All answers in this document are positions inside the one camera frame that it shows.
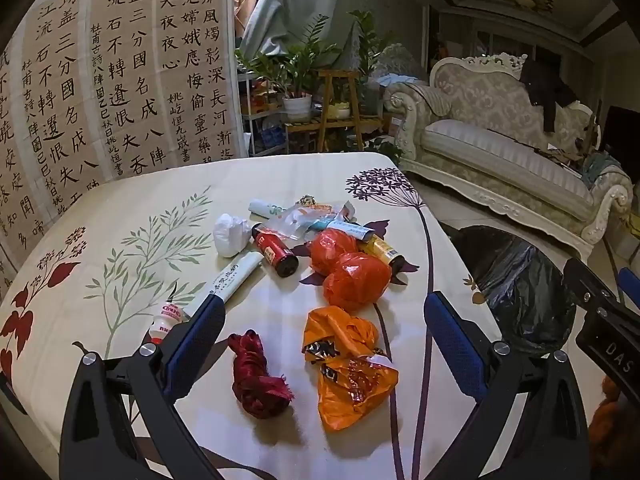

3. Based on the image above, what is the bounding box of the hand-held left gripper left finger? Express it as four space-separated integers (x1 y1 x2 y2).
59 294 227 480

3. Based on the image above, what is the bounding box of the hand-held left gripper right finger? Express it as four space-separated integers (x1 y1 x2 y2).
424 291 591 480

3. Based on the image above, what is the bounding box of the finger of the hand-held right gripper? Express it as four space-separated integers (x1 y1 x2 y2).
619 267 640 309
564 258 627 312

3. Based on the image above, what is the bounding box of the small white drink bottle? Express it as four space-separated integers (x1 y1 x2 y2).
141 301 188 346

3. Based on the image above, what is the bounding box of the dark red cloth bundle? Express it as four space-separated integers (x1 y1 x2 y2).
228 330 293 420

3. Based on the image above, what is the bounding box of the trash bin with black bag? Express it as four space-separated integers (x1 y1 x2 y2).
452 225 583 358

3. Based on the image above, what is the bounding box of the long white box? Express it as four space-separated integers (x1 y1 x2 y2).
182 251 262 321

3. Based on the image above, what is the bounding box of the white tissue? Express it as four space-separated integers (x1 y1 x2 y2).
213 213 252 257

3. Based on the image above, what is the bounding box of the red plastic bag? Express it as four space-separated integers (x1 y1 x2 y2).
306 228 361 276
322 252 392 308

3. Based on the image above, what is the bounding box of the orange plastic bag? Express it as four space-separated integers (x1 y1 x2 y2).
301 306 400 433

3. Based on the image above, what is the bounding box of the yellow bottle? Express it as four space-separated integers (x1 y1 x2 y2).
361 235 407 272

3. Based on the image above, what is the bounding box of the dark red bottle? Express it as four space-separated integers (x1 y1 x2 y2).
251 222 299 277

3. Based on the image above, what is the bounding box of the white squeeze tube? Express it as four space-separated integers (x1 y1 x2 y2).
250 198 286 218

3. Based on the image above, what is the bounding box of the white printed strip wrapper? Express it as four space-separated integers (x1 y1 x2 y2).
327 222 375 242

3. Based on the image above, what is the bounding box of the clear orange-printed plastic wrapper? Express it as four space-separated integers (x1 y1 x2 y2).
274 205 351 242

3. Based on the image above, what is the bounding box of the white and red sachet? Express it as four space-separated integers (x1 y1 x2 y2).
307 201 356 223

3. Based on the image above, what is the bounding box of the person's right forearm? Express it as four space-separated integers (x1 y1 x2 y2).
589 375 640 480

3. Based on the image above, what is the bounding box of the teal cloth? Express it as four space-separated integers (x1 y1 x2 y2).
582 152 623 188

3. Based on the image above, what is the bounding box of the brown paper pile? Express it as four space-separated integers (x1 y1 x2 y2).
537 140 588 166

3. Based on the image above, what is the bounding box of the cream carved sofa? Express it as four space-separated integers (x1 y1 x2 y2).
385 52 635 261

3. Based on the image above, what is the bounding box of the floral tablecloth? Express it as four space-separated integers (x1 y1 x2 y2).
0 152 503 480

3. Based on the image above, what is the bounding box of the black jacket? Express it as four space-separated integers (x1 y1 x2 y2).
519 57 578 133

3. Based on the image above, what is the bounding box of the small leafy green plant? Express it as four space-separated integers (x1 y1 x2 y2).
367 137 403 166

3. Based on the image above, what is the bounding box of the white metal shelf rack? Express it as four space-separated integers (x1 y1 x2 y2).
237 72 291 158

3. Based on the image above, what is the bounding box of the striped cloth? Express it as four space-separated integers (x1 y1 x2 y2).
407 82 436 106

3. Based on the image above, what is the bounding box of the green plant in white pot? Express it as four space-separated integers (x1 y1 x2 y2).
235 15 341 123

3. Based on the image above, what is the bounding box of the wooden plant stand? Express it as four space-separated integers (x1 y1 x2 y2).
285 69 386 153

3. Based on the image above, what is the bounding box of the cream armchair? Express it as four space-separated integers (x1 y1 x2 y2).
372 42 432 92

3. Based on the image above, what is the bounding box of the tall green plant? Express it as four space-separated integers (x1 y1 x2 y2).
347 10 396 116

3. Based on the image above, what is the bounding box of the grey-green curtain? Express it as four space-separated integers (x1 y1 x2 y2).
240 0 368 68

